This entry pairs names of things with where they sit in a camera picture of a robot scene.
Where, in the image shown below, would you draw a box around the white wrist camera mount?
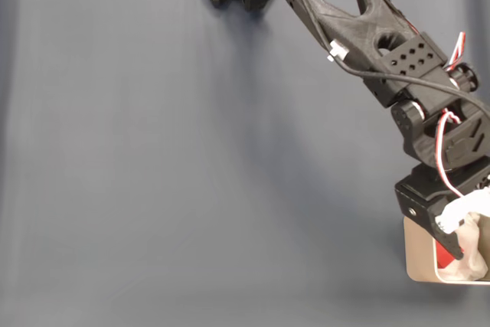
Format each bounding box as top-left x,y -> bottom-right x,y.
436,187 -> 490,234

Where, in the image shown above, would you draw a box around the white crumpled tissue paper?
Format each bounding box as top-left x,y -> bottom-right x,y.
438,211 -> 490,283

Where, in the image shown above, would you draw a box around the black camera cable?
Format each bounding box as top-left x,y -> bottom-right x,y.
273,0 -> 490,117

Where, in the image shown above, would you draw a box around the red cube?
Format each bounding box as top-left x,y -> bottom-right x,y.
436,240 -> 459,270

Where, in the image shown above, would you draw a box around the beige rounded box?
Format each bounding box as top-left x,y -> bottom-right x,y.
403,214 -> 490,287

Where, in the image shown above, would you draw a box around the dark blue table mat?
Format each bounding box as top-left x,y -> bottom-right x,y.
0,0 -> 490,327

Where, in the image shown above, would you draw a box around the red and white servo wires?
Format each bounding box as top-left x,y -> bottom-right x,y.
436,31 -> 469,198

